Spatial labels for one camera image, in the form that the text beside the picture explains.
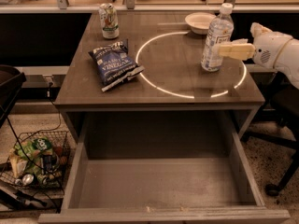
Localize blue vinegar chips bag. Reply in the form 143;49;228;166
89;39;144;92

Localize silver can in basket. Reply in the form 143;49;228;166
21;174;35;186

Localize green snack bag in basket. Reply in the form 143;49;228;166
9;136;57;177

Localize green 7up soda can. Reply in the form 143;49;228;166
99;3;120;39

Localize black bin at left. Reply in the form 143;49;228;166
0;64;26;127

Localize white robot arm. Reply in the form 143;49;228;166
212;22;299;89

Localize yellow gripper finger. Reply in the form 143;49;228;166
225;22;272;45
214;43;255;61

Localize open grey drawer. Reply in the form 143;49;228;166
38;110;290;224

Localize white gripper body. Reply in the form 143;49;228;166
252;32;292;68

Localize clear plastic water bottle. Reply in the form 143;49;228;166
201;3;234;72

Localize white ceramic bowl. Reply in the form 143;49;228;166
185;12;215;35

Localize black power cable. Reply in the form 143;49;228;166
0;81;64;213

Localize black office chair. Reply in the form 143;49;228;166
240;72;299;198

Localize black wire basket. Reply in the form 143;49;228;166
0;131;70;189

